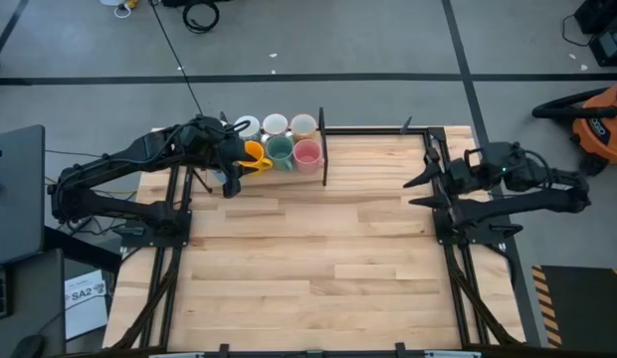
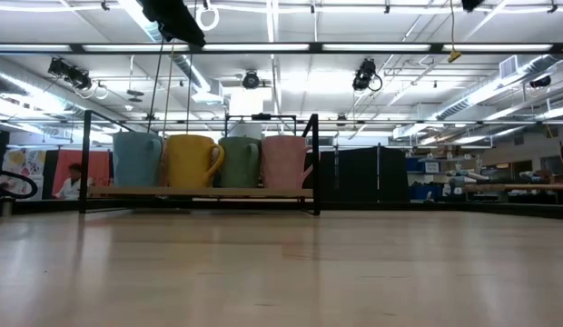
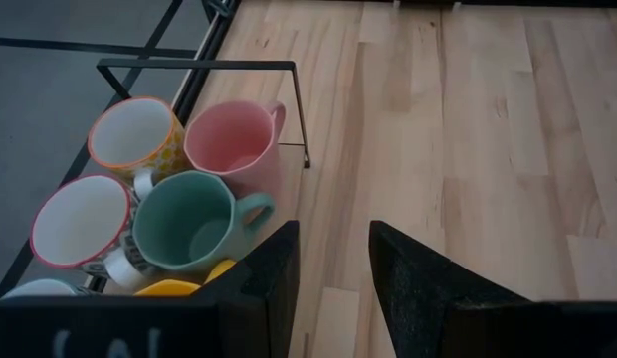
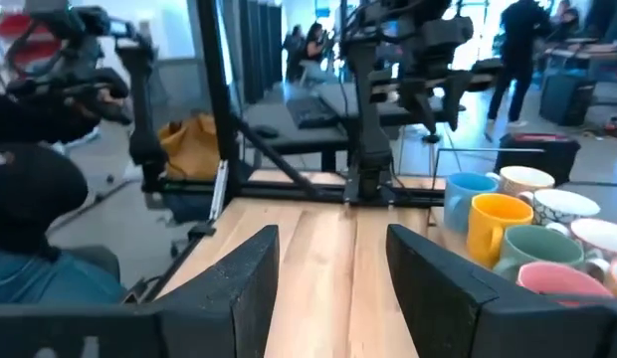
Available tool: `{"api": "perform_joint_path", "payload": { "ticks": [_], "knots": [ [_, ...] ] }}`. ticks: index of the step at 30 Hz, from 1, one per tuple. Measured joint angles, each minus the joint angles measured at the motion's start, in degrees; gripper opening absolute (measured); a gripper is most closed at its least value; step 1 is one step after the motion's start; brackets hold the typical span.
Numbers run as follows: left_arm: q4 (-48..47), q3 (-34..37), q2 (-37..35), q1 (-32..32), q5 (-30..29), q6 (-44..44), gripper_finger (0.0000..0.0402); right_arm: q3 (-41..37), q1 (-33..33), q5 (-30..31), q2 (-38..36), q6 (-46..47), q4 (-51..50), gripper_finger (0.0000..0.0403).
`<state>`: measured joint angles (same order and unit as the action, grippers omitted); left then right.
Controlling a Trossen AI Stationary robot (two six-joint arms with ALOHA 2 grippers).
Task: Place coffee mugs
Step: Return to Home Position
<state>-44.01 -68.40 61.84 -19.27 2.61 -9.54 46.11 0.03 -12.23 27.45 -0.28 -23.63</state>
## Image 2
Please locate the black overhead beam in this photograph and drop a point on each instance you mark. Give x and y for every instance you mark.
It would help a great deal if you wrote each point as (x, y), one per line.
(315, 48)

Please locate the black overhead camera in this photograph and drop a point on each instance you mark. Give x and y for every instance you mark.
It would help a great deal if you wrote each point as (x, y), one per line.
(250, 80)

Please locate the silver ventilation duct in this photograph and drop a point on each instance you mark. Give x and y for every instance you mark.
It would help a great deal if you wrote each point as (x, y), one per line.
(472, 97)

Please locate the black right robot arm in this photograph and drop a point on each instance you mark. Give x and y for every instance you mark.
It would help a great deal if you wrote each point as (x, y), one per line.
(471, 3)

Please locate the wooden shelf rack black frame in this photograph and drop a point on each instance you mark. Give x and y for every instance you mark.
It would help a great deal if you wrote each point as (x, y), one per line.
(195, 192)

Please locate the person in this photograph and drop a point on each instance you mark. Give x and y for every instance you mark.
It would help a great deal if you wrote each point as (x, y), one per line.
(72, 186)

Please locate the black aluminium rig frame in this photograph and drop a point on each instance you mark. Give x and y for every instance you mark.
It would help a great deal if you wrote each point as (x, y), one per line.
(445, 210)

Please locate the green mug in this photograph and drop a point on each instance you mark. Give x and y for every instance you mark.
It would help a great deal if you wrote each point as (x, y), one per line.
(238, 163)

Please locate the orange wall panel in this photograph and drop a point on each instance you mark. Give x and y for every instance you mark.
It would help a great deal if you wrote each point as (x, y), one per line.
(88, 165)

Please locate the light blue mug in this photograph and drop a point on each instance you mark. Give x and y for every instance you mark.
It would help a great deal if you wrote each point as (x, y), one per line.
(134, 159)

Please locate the pink mug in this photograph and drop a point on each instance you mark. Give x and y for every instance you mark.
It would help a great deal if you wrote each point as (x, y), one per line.
(283, 161)

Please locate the wooden workbench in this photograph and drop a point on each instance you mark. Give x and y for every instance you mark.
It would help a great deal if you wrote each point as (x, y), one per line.
(513, 187)

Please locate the black ceiling spotlight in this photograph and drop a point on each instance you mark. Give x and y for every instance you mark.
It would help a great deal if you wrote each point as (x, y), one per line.
(75, 77)
(364, 75)

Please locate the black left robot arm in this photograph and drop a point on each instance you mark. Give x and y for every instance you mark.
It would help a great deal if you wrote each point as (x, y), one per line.
(172, 18)

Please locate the blue storage bin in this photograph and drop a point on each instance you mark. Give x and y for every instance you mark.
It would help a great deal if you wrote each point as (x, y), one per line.
(415, 164)

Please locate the colourful poster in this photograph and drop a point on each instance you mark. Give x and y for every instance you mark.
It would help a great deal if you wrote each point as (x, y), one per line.
(22, 161)

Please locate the yellow mug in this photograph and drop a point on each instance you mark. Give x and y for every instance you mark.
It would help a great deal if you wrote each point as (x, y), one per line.
(188, 161)

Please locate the black partition wall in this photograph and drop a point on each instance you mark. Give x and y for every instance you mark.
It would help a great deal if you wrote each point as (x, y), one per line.
(358, 175)

